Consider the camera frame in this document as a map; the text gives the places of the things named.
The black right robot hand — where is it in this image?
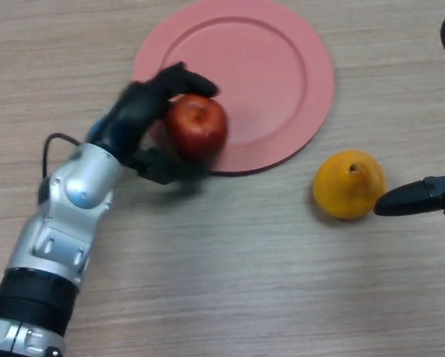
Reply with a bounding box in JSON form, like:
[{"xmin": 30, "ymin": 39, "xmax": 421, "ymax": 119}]
[{"xmin": 373, "ymin": 16, "xmax": 445, "ymax": 218}]

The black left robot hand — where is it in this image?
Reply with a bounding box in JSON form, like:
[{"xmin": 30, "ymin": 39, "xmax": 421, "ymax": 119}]
[{"xmin": 84, "ymin": 61, "xmax": 222, "ymax": 187}]

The red apple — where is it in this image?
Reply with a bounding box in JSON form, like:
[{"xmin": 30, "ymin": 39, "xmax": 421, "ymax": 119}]
[{"xmin": 165, "ymin": 94, "xmax": 228, "ymax": 161}]

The pink round plate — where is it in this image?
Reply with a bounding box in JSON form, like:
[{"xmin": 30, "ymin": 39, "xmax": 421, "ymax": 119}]
[{"xmin": 132, "ymin": 0, "xmax": 336, "ymax": 176}]

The yellow pear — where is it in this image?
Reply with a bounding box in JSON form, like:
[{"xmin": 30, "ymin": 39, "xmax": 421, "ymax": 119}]
[{"xmin": 312, "ymin": 149, "xmax": 387, "ymax": 219}]

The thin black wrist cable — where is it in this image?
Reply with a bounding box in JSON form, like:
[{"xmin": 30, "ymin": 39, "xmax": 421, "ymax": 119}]
[{"xmin": 39, "ymin": 132, "xmax": 86, "ymax": 179}]

